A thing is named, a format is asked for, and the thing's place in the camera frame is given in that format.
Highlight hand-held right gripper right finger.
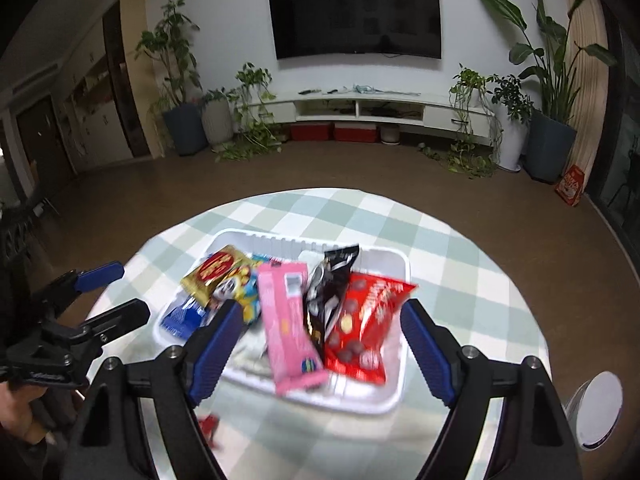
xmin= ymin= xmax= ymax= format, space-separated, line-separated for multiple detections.
xmin=400 ymin=298 xmax=583 ymax=480

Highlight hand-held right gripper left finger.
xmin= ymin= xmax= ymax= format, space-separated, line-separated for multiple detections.
xmin=60 ymin=299 xmax=244 ymax=480

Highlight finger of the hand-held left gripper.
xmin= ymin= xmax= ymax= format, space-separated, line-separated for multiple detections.
xmin=37 ymin=261 xmax=126 ymax=320
xmin=69 ymin=298 xmax=152 ymax=356

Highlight blue yellow panda packet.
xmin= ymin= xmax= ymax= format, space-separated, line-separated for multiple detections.
xmin=207 ymin=255 xmax=271 ymax=323

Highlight pink snack packet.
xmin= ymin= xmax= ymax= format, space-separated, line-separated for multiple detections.
xmin=256 ymin=260 xmax=328 ymax=396

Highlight gold foil snack packet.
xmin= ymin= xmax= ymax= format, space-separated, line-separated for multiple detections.
xmin=181 ymin=245 xmax=253 ymax=307

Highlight black snack packet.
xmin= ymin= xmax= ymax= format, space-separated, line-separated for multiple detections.
xmin=305 ymin=244 xmax=361 ymax=356

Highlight white plastic tray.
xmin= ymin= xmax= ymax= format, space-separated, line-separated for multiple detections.
xmin=152 ymin=228 xmax=412 ymax=416

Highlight person's left hand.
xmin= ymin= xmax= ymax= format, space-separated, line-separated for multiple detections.
xmin=0 ymin=385 xmax=51 ymax=446

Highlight blue snack packet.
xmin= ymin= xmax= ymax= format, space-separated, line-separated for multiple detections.
xmin=160 ymin=295 xmax=211 ymax=338

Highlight red chocolate ball packet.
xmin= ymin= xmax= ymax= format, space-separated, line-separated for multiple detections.
xmin=322 ymin=272 xmax=418 ymax=386

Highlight leafy plant in blue pot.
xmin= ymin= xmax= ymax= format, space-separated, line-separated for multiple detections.
xmin=135 ymin=0 xmax=208 ymax=156

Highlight white round stool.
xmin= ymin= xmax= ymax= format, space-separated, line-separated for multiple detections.
xmin=562 ymin=371 xmax=623 ymax=453

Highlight plant in white ribbed pot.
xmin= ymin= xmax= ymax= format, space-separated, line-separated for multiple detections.
xmin=200 ymin=87 xmax=236 ymax=148

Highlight trailing vine plant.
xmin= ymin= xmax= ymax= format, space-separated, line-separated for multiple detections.
xmin=215 ymin=62 xmax=288 ymax=163
xmin=417 ymin=65 xmax=501 ymax=179

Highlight red carton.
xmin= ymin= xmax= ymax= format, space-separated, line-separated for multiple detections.
xmin=554 ymin=164 xmax=586 ymax=207

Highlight small tree in white pot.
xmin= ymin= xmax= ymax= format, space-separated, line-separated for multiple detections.
xmin=492 ymin=75 xmax=533 ymax=173

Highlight red storage box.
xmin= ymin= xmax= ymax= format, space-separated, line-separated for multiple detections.
xmin=334 ymin=122 xmax=377 ymax=143

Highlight large-leaf plant in blue pot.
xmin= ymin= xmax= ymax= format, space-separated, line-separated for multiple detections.
xmin=475 ymin=0 xmax=618 ymax=183

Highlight white television cabinet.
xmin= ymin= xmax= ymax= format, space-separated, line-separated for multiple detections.
xmin=237 ymin=87 xmax=501 ymax=143

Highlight wooden wall cabinet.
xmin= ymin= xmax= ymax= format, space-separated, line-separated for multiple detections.
xmin=65 ymin=20 xmax=151 ymax=171

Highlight black wall television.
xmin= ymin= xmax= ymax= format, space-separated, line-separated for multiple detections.
xmin=267 ymin=0 xmax=442 ymax=61

